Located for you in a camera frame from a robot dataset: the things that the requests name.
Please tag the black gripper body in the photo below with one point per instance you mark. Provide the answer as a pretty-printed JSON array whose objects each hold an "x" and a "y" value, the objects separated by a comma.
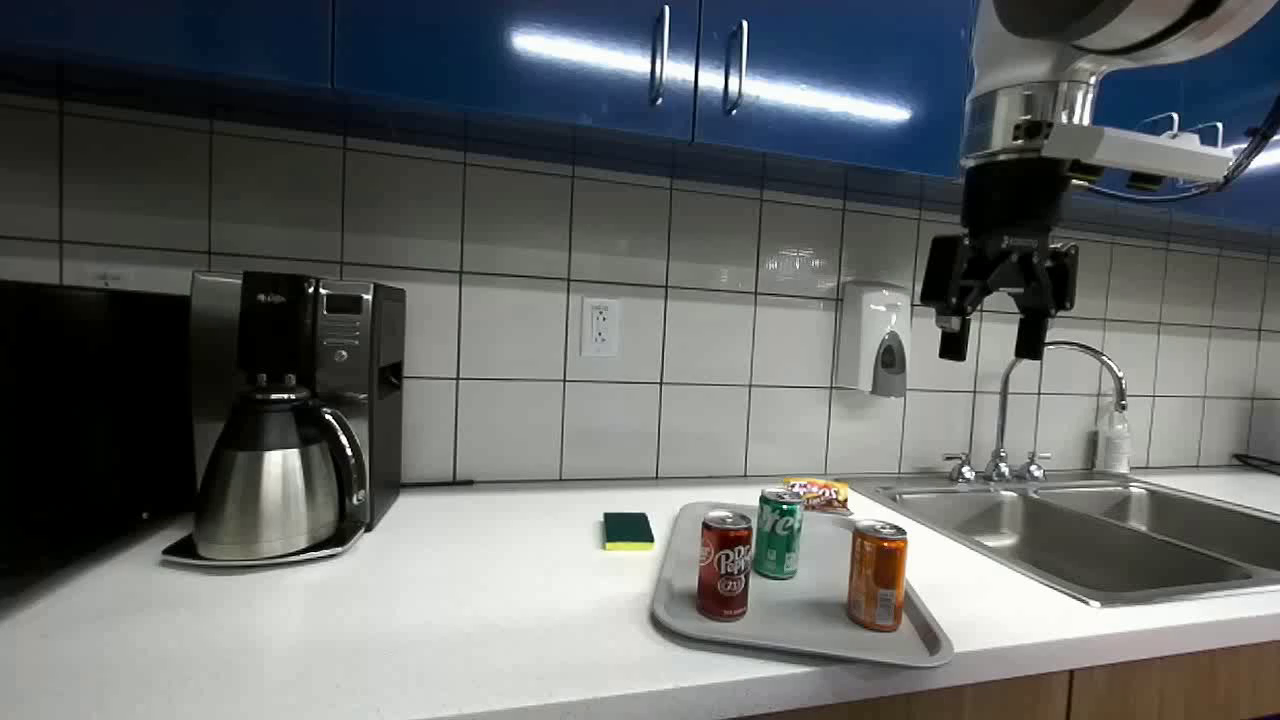
[{"x": 1009, "y": 215}]

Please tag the orange soda can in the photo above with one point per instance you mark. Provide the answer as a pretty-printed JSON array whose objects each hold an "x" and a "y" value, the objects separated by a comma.
[{"x": 876, "y": 579}]

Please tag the green sprite can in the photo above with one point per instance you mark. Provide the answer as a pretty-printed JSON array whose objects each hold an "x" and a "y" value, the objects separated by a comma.
[{"x": 779, "y": 535}]

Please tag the red dr pepper can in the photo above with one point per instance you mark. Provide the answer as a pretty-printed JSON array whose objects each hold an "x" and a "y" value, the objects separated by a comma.
[{"x": 724, "y": 565}]

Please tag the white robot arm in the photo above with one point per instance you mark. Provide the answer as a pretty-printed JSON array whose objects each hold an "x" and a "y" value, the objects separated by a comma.
[{"x": 1052, "y": 53}]

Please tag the gray plastic tray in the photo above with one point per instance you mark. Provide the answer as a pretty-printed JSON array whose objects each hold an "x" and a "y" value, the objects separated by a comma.
[{"x": 802, "y": 613}]

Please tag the chrome gooseneck faucet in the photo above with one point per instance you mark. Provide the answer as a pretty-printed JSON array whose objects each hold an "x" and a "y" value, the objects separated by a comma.
[{"x": 1000, "y": 414}]

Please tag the clear soap bottle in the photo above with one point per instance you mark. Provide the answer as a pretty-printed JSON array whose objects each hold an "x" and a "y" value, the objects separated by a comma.
[{"x": 1113, "y": 440}]

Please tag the red snack packet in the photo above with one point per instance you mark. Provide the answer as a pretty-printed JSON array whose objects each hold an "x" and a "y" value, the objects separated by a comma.
[{"x": 820, "y": 494}]

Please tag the stainless steel double sink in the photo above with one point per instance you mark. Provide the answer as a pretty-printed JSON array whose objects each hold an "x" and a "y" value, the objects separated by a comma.
[{"x": 1083, "y": 542}]

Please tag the wooden lower cabinet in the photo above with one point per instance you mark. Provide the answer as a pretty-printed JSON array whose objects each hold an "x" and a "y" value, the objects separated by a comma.
[{"x": 1135, "y": 684}]

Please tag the green yellow sponge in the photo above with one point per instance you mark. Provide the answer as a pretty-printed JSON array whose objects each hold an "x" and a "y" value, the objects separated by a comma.
[{"x": 625, "y": 530}]

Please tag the blue upper cabinets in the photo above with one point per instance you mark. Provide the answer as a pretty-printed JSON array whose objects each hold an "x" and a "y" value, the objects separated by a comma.
[{"x": 464, "y": 53}]

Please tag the black steel coffee maker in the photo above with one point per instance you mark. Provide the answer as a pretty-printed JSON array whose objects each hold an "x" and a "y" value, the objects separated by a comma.
[{"x": 352, "y": 384}]

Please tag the steel coffee carafe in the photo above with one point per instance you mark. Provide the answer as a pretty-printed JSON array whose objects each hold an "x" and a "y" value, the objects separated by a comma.
[{"x": 274, "y": 484}]

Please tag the black microwave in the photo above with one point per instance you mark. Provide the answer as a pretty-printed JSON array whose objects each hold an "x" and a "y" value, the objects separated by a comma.
[{"x": 84, "y": 424}]

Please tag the white wall soap dispenser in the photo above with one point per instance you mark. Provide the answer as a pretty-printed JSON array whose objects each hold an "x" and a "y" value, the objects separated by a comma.
[{"x": 866, "y": 332}]

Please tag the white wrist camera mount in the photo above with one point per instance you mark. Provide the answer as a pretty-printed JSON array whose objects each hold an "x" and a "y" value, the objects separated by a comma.
[{"x": 1135, "y": 154}]

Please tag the white wall outlet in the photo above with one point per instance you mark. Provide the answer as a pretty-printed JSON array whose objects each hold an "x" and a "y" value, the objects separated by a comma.
[{"x": 602, "y": 327}]

